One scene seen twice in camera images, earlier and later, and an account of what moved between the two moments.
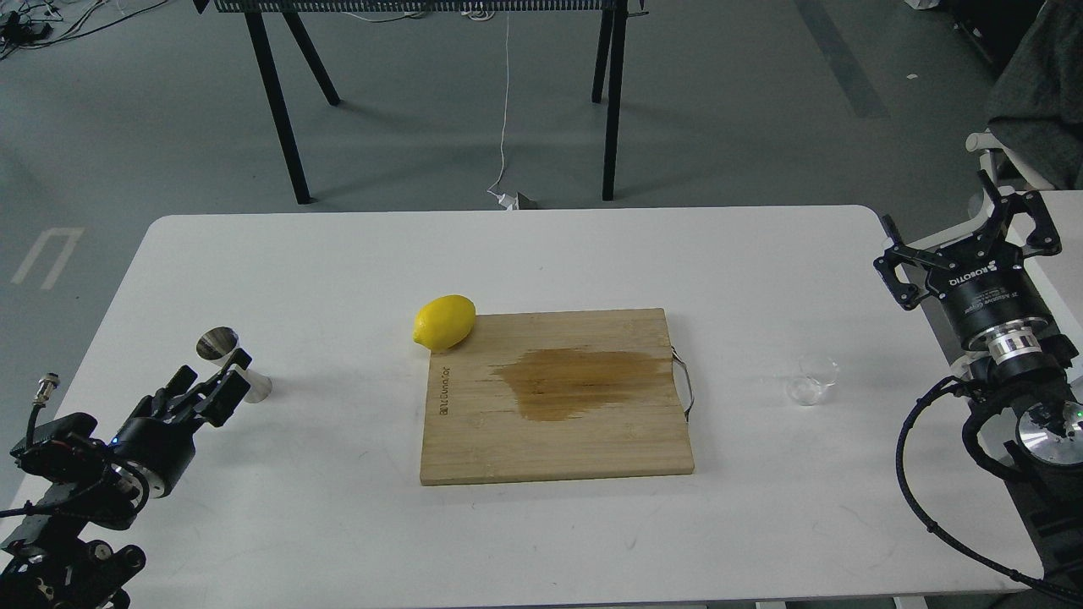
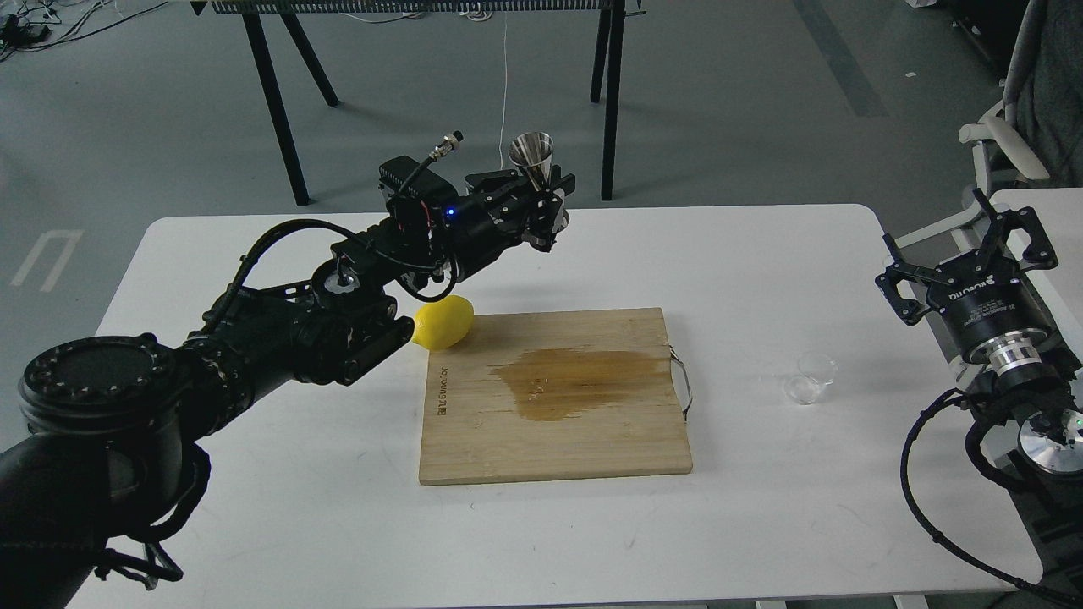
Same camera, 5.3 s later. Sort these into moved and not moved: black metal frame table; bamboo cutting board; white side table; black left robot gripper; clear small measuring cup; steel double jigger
Moved: black left robot gripper; steel double jigger
Not moved: white side table; clear small measuring cup; black metal frame table; bamboo cutting board
